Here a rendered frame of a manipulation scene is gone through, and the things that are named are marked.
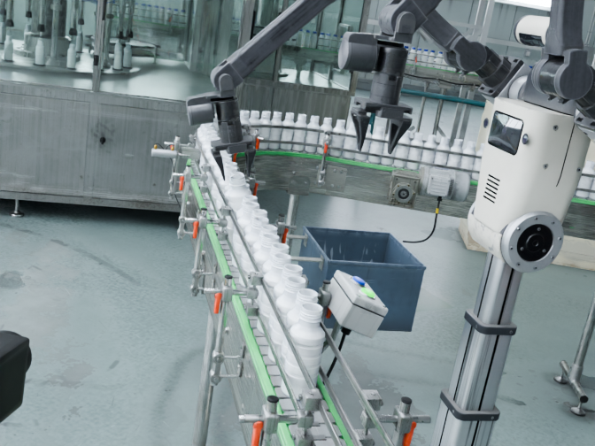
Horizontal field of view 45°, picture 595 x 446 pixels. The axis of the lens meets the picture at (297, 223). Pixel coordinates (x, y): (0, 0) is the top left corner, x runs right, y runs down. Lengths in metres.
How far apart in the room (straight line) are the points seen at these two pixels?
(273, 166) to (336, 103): 3.88
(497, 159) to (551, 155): 0.14
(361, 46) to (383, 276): 0.97
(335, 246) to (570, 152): 0.95
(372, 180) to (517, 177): 1.64
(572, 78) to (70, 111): 3.81
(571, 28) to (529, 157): 0.33
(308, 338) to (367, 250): 1.29
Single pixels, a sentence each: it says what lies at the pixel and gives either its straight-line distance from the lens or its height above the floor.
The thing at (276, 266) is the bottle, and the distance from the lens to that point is 1.43.
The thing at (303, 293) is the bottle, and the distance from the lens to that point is 1.30.
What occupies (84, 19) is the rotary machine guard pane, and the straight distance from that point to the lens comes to 4.87.
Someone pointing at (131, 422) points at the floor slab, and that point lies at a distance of 3.00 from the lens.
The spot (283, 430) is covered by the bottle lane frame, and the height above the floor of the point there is 1.00.
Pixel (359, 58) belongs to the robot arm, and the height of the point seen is 1.56.
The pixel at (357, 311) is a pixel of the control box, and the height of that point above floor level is 1.09.
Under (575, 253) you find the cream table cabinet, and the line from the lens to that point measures 6.06.
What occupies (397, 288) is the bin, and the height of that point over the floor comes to 0.87.
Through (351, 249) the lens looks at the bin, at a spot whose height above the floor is 0.88.
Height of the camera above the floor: 1.65
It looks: 17 degrees down
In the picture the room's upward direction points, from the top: 9 degrees clockwise
